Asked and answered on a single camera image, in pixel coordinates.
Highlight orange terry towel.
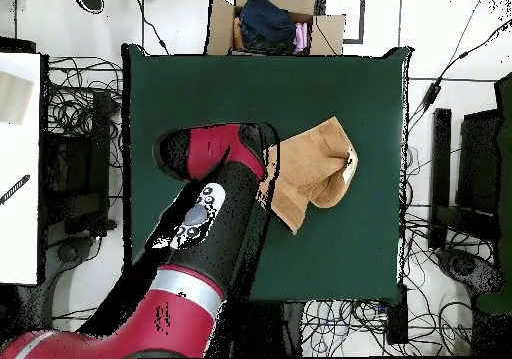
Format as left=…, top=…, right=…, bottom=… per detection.
left=257, top=116, right=359, bottom=235

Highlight dark green table cloth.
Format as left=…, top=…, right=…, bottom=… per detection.
left=121, top=43, right=413, bottom=305

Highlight orange cloth in box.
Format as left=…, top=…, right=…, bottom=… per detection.
left=232, top=16, right=246, bottom=50

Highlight pink garment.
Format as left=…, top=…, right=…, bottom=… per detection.
left=293, top=21, right=310, bottom=54

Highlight brown cardboard box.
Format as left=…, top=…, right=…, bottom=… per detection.
left=205, top=0, right=346, bottom=57

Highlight blue jeans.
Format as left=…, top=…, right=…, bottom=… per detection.
left=238, top=0, right=298, bottom=52

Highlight black equipment rack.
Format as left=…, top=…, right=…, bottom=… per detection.
left=41, top=90, right=118, bottom=248
left=428, top=107, right=502, bottom=252

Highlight black rectangular box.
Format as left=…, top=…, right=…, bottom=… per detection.
left=385, top=284, right=410, bottom=346

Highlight white board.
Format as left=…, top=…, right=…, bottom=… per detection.
left=0, top=52, right=42, bottom=286

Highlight black striped tool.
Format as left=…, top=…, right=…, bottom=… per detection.
left=0, top=173, right=32, bottom=206

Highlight beige paper sheet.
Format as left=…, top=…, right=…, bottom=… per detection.
left=0, top=69, right=34, bottom=126

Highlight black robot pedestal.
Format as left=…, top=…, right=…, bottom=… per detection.
left=215, top=299, right=306, bottom=358

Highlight black cable tangle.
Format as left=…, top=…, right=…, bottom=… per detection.
left=53, top=304, right=101, bottom=332
left=301, top=299, right=473, bottom=358
left=46, top=56, right=125, bottom=168

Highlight thin black cable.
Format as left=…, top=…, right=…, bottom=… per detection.
left=132, top=0, right=170, bottom=55

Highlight black cable with adapter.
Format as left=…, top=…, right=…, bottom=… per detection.
left=407, top=0, right=512, bottom=136

